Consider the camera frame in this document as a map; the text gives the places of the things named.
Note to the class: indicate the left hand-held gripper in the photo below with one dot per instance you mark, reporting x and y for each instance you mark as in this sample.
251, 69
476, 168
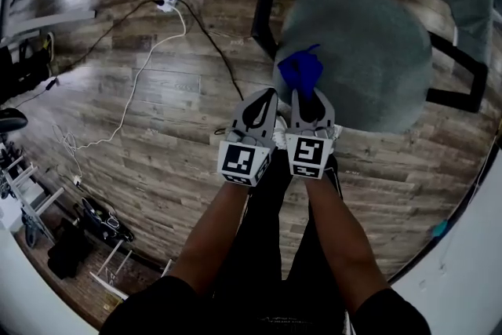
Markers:
239, 161

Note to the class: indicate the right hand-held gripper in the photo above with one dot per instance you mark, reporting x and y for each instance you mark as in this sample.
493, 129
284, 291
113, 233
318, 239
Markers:
310, 153

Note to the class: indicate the blue wiping cloth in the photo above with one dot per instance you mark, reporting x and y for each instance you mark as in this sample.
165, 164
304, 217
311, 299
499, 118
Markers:
300, 70

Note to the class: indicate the grey upholstered chair seat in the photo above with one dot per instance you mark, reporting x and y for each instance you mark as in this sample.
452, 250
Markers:
364, 51

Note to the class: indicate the person's right forearm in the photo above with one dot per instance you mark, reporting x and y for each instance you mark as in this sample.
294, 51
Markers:
341, 235

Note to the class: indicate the person's left forearm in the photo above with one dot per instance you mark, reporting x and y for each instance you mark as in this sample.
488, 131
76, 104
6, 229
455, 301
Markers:
208, 243

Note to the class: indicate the person's white left shoe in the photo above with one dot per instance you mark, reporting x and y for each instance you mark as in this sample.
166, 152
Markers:
281, 133

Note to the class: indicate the person's black trousers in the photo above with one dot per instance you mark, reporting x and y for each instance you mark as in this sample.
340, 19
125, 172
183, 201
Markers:
263, 215

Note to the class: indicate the small teal object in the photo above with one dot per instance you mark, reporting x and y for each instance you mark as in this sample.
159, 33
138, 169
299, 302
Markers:
439, 228

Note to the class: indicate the small white power strip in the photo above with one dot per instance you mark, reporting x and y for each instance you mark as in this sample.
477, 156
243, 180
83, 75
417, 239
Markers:
78, 181

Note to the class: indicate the person's black printed shirt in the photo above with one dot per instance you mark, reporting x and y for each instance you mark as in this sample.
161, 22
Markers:
266, 321

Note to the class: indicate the white table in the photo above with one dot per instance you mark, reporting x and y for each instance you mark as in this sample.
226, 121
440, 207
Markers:
463, 266

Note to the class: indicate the black bag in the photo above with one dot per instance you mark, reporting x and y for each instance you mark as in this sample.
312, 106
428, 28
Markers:
68, 253

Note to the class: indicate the black backpack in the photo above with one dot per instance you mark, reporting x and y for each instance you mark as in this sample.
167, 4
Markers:
12, 121

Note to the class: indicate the white folding frame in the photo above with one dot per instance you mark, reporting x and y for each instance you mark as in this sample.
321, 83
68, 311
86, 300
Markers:
110, 274

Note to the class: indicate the white stool frame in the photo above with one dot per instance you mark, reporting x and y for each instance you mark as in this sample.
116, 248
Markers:
31, 204

